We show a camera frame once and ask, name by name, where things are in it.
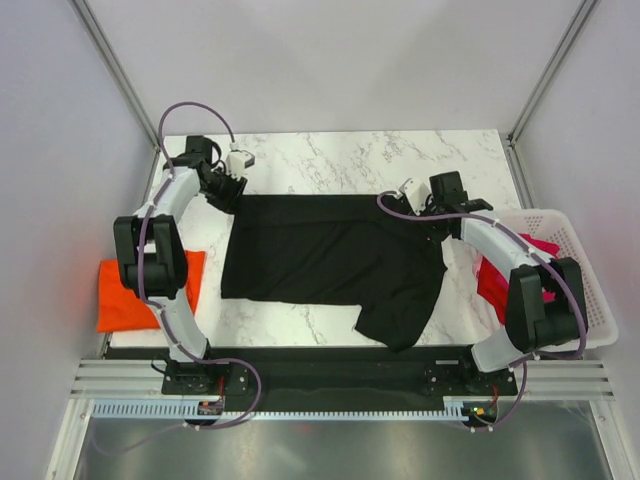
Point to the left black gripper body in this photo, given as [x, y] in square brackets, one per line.
[223, 190]

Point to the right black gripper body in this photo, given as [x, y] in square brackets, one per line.
[432, 208]

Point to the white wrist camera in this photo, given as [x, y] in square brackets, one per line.
[416, 194]
[238, 161]

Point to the white plastic laundry basket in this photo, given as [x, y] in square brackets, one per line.
[553, 226]

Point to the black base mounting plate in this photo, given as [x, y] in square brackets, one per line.
[340, 378]

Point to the right aluminium corner post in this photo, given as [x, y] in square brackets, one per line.
[560, 54]

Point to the aluminium corner post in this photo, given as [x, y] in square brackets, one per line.
[107, 53]
[560, 54]

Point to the pink t shirt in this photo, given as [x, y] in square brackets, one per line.
[544, 246]

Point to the orange folded t shirt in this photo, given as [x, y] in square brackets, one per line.
[121, 311]

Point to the white slotted cable duct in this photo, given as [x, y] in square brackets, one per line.
[197, 410]

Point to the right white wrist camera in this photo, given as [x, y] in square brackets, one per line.
[416, 194]

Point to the black t shirt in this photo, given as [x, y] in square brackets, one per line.
[336, 250]

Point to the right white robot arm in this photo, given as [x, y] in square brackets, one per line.
[545, 312]

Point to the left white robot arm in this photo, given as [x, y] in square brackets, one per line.
[153, 265]

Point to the left aluminium corner post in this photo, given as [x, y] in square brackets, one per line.
[107, 53]

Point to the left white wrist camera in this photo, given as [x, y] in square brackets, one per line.
[238, 161]

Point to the aluminium frame rail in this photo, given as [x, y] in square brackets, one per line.
[116, 379]

